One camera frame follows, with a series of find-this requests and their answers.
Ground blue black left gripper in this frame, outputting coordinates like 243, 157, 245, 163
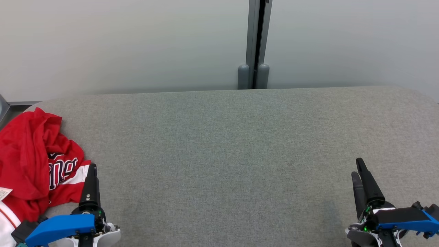
25, 164, 106, 247

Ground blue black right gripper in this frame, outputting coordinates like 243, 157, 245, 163
346, 158, 439, 247

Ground red shorts with white stripe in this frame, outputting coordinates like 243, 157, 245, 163
46, 132, 92, 207

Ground red Bulls basketball jersey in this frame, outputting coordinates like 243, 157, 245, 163
0, 107, 86, 247

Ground grey metal stand leg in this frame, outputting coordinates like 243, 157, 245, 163
0, 94, 10, 122

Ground grey cylindrical post foot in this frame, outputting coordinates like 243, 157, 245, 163
238, 64, 250, 90
257, 64, 270, 90

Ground grey partition frame post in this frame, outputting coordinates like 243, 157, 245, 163
245, 0, 273, 90

